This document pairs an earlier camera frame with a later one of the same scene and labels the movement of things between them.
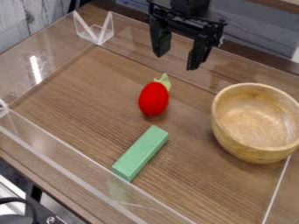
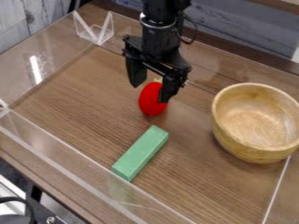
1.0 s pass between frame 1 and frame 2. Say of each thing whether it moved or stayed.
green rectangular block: stayed
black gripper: moved
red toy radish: stayed
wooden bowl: stayed
